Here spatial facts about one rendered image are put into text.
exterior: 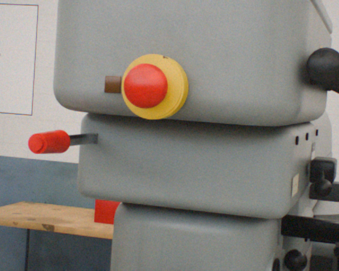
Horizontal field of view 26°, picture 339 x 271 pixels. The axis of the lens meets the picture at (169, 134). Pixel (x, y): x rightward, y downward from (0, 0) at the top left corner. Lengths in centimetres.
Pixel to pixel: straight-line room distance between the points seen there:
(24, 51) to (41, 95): 36
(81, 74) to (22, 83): 499
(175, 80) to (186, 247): 24
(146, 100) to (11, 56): 513
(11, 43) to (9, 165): 94
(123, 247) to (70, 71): 24
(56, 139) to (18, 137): 502
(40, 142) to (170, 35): 16
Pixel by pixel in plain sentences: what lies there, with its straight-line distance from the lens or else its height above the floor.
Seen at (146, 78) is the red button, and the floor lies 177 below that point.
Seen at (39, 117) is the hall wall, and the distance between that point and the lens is 564.
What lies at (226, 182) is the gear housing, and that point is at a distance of 77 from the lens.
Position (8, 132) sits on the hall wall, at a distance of 576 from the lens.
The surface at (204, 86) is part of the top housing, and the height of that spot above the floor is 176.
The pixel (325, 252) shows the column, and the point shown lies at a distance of 127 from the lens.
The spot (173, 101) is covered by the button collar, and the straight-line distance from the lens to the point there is 66.
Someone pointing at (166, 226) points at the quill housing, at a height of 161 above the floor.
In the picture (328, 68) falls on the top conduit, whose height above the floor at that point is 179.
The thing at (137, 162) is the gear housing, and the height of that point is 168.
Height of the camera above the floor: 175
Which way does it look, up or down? 3 degrees down
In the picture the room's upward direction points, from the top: 4 degrees clockwise
